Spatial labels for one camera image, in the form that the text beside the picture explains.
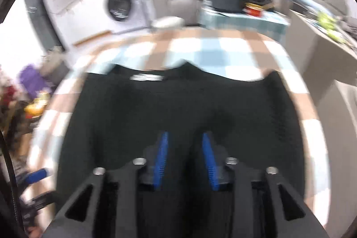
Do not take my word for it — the purple bag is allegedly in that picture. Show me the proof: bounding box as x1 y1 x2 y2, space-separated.
19 65 53 100

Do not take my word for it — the round white stool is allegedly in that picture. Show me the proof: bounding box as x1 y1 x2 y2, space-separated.
152 16 185 31

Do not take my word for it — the plaid checkered blanket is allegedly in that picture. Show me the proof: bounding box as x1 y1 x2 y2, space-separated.
27 28 330 225

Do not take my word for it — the black knit sweater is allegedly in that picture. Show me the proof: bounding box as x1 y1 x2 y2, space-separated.
55 62 305 238

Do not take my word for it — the red instant noodle cup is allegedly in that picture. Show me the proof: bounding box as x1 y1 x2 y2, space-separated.
245 3 264 17

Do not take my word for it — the teal plaid side table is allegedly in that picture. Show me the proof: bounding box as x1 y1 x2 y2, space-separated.
199 6 290 43

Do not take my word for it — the woven laundry basket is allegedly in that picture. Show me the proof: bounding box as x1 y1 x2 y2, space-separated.
39 46 70 87

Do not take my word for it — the white washing machine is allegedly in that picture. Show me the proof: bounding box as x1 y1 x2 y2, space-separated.
80 0 151 34

